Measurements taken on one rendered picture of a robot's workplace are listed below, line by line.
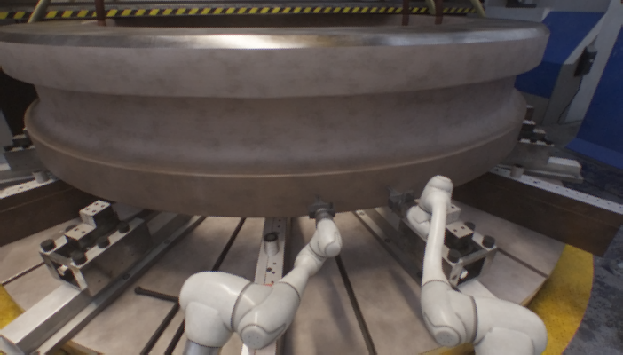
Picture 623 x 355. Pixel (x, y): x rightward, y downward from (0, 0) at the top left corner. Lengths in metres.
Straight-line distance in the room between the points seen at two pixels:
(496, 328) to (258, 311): 0.64
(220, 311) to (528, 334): 0.82
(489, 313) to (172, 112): 1.57
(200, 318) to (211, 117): 1.01
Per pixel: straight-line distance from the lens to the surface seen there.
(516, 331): 1.07
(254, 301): 0.88
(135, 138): 1.96
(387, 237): 2.38
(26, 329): 2.23
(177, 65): 1.48
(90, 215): 2.15
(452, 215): 1.95
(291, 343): 1.86
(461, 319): 1.03
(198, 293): 0.94
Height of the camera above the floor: 1.89
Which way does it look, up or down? 27 degrees down
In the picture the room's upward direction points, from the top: straight up
